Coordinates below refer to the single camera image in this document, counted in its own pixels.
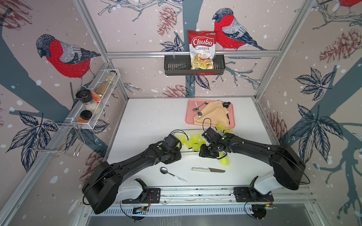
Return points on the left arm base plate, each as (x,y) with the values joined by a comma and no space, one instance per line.
(151,195)

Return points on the black wall basket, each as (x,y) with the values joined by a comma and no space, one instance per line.
(181,65)

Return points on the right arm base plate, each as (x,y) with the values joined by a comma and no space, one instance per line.
(246,194)

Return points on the beige folded cloth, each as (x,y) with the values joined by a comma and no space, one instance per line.
(215,113)

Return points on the white handled knife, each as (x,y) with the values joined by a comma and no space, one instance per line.
(208,170)

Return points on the Chuba cassava chips bag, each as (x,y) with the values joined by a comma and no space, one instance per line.
(202,49)

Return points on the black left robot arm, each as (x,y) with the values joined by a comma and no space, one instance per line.
(101,188)

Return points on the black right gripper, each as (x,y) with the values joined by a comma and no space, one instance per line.
(202,153)

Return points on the steel spoon on tray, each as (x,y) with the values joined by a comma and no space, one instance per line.
(199,113)
(199,104)

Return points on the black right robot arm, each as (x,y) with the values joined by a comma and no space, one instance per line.
(288,168)

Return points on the steel spoon on table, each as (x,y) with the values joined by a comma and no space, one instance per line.
(165,171)

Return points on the white plastic storage box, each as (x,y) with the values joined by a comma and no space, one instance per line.
(188,133)

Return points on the pink plastic tray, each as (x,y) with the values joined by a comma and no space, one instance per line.
(190,114)

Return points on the black lidded low jar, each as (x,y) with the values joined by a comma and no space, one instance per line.
(85,116)

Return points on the white wire wall shelf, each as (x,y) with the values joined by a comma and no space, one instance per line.
(101,89)

